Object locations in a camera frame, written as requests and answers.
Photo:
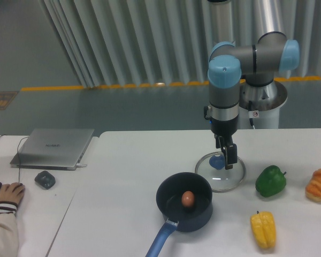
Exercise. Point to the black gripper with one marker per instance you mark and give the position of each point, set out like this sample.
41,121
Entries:
225,129

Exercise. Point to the glass pot lid blue knob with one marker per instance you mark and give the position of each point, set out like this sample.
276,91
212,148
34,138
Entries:
221,179

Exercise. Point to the striped cream sleeve forearm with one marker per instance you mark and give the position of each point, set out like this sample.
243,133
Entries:
9,241

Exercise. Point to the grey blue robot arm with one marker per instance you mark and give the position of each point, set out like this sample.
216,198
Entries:
229,65

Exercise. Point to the person's hand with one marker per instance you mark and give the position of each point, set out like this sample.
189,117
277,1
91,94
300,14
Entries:
12,193

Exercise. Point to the green bell pepper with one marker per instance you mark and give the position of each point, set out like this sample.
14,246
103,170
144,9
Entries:
271,181

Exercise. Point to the brown egg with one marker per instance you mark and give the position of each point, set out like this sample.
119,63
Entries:
188,199

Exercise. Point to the dark blue saucepan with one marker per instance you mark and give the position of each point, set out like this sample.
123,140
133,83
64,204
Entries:
177,217

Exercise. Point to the yellow bell pepper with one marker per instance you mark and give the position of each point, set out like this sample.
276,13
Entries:
264,229

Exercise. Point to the orange croissant bread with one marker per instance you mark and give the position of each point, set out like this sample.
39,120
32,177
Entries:
313,188

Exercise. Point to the silver laptop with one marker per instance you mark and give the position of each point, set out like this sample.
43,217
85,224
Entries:
53,149

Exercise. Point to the dark earbuds case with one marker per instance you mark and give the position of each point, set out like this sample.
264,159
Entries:
45,179

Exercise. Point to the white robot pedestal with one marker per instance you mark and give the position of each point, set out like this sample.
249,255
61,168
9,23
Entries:
259,107

